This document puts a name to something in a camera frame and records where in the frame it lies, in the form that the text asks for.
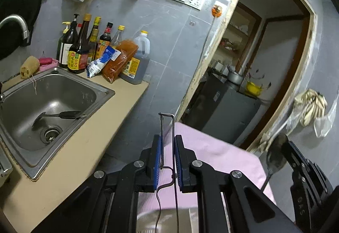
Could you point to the yellow cap dark sauce bottle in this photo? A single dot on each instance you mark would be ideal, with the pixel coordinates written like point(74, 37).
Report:
point(93, 39)

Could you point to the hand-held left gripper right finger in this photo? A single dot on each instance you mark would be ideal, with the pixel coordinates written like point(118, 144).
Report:
point(178, 164)

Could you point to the metal spoon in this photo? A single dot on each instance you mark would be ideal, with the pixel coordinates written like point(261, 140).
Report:
point(275, 156)

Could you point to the clear bottle yellow cap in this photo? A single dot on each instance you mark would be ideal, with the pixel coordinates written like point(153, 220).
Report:
point(117, 38)

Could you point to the stainless steel sink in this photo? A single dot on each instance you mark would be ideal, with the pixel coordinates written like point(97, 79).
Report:
point(66, 95)

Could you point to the orange power plug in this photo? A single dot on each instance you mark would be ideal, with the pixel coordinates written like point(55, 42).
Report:
point(217, 11)

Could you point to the wooden shelf unit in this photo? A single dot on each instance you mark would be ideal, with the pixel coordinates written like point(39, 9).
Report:
point(239, 27)

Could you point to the tan loofah sponge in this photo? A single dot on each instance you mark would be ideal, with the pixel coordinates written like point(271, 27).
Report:
point(29, 66)

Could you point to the curved metal faucet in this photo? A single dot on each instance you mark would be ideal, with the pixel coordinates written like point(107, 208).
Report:
point(13, 19)

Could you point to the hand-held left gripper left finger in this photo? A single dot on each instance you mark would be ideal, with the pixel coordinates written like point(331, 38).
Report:
point(157, 161)

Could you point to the pink soap dish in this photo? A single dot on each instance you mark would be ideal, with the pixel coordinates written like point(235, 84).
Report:
point(50, 66)

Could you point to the dark pump bottle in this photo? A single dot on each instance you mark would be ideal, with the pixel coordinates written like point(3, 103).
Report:
point(71, 37)

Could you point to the metal pot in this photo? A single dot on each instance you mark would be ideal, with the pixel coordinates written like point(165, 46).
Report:
point(235, 78)

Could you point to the white rubber gloves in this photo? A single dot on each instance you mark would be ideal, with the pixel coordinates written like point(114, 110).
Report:
point(312, 106)

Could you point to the white wall socket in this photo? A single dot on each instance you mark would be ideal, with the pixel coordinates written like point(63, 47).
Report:
point(196, 1)

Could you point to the orange seasoning bag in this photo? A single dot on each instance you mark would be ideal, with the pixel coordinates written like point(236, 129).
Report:
point(119, 61)

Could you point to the pink floral cloth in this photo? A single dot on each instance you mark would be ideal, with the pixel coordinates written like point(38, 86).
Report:
point(225, 153)

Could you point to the large oil jug yellow cap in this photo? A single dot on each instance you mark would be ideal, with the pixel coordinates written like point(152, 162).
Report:
point(141, 47)

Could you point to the wooden door frame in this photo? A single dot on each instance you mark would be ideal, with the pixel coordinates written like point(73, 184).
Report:
point(197, 82)

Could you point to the white blue seasoning bag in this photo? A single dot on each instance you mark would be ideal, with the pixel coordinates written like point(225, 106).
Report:
point(98, 65)

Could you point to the black cap red label bottle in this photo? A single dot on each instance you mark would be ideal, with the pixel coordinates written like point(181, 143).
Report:
point(105, 37)

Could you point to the clear plastic bag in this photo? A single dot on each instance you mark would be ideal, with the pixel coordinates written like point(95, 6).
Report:
point(323, 124)

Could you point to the black slotted spatula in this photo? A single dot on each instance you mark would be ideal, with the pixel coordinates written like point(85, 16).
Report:
point(68, 115)

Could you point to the yellow bowl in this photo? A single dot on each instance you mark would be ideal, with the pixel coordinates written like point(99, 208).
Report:
point(253, 88)

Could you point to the cream knotted cloth strip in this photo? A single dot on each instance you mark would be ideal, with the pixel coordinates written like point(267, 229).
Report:
point(264, 141)

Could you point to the green pump bottle yellow top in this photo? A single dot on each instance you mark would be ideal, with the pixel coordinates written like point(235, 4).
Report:
point(63, 54)

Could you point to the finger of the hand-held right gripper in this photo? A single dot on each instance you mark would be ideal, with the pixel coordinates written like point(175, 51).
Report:
point(296, 156)

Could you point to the grey refrigerator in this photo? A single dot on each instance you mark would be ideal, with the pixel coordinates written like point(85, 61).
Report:
point(225, 108)

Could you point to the grey metal container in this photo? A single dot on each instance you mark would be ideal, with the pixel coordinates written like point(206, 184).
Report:
point(186, 222)

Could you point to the large soy sauce bottle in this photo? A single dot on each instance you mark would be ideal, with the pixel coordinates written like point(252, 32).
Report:
point(78, 61)

